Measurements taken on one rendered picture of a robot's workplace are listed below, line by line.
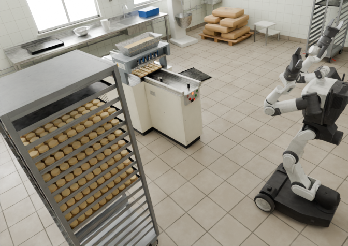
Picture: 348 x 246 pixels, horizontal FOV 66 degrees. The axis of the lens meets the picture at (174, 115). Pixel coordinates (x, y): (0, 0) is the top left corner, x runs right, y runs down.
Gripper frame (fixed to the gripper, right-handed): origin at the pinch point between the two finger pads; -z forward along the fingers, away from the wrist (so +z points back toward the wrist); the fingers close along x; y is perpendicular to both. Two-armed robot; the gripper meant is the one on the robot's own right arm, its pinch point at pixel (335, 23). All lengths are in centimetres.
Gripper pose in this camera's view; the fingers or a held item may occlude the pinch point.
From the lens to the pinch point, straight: 247.1
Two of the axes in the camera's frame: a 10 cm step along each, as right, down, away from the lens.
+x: -9.1, -0.6, -4.1
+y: -3.0, -6.1, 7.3
